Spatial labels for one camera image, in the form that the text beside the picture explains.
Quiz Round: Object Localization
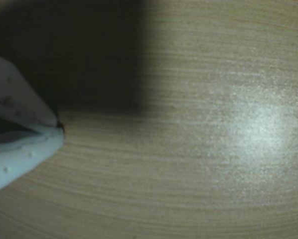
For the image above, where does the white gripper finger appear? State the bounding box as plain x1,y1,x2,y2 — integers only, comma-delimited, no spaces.
0,51,59,128
0,125,65,197

